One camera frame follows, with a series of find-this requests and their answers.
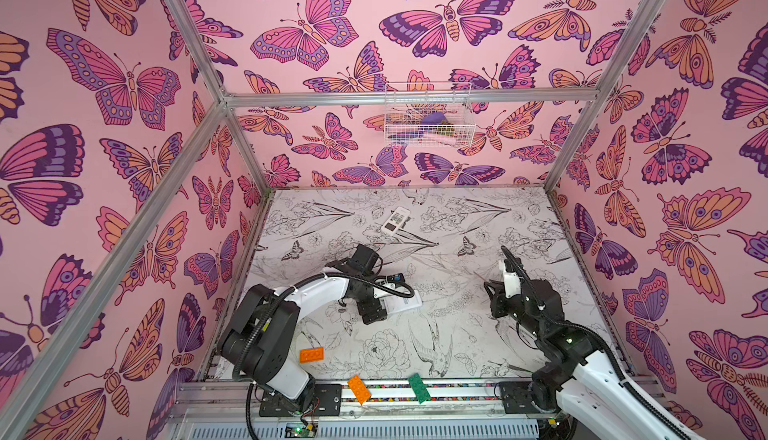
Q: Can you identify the orange brick on table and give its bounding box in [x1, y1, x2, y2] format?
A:
[299, 347, 325, 364]

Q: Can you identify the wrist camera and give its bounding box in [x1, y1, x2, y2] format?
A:
[381, 273, 407, 288]
[500, 259, 522, 298]

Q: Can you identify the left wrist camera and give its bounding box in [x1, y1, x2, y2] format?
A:
[381, 273, 407, 288]

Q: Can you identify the right black corrugated cable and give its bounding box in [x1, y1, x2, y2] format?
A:
[500, 245, 691, 440]

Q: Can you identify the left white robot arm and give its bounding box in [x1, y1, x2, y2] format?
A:
[216, 245, 413, 403]

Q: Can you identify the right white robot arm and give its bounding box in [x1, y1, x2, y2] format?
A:
[483, 276, 700, 439]

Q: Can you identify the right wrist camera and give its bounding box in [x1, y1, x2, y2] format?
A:
[500, 259, 522, 298]

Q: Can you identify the green brick on rail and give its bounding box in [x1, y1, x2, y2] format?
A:
[407, 374, 432, 404]

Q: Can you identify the aluminium cage frame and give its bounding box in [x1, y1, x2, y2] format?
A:
[0, 0, 691, 440]

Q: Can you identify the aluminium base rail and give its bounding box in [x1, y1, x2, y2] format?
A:
[164, 378, 581, 439]

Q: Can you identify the orange brick on rail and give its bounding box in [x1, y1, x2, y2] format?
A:
[347, 375, 372, 405]

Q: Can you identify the small circuit board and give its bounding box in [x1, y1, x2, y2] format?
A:
[284, 422, 317, 439]

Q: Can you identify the white wire basket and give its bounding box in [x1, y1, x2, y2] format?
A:
[382, 88, 476, 150]

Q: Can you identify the white remote control far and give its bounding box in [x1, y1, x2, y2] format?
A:
[381, 207, 411, 236]

